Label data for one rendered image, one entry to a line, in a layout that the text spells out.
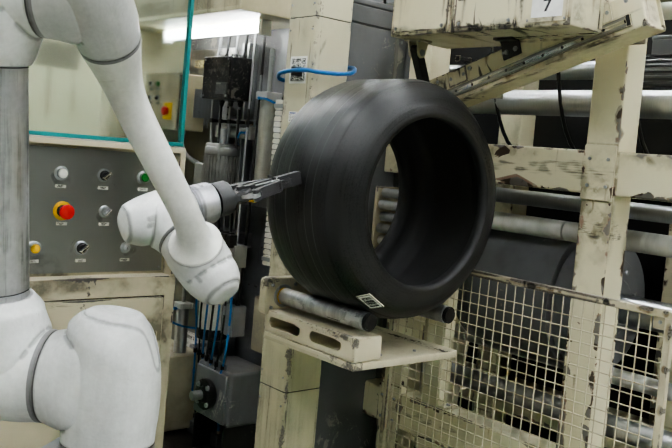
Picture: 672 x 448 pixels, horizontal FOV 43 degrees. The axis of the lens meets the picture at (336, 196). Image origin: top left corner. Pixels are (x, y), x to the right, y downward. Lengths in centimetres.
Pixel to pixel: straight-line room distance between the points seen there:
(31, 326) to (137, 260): 104
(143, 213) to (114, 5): 51
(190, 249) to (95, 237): 85
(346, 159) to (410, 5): 68
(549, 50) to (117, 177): 121
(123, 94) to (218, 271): 38
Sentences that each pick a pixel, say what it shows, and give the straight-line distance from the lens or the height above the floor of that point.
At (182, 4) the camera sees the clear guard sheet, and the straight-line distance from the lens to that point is 249.
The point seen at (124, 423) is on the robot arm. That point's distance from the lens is 142.
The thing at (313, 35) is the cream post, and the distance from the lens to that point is 232.
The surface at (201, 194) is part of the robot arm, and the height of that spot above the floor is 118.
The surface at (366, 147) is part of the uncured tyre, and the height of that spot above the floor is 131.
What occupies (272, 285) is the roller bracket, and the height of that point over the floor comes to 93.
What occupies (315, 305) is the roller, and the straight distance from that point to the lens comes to 214.
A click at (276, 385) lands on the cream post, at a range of 242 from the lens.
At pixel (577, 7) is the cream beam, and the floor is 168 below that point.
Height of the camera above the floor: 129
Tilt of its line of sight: 3 degrees down
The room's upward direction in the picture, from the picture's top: 5 degrees clockwise
